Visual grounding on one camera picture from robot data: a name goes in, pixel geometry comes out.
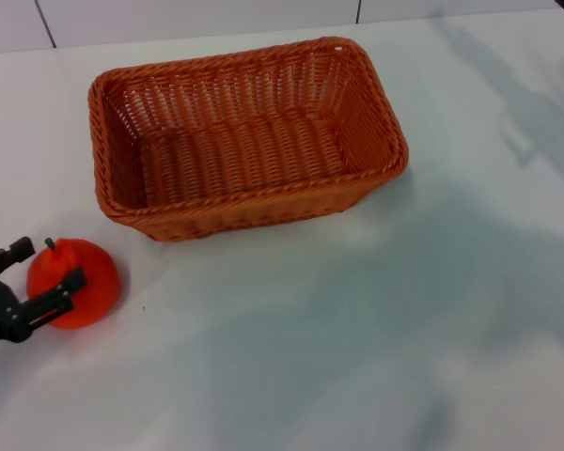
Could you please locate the orange plush fruit toy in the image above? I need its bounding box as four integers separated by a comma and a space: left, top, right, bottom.
25, 237, 120, 331

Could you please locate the orange woven rectangular basket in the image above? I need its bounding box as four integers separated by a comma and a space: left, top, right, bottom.
87, 36, 411, 243

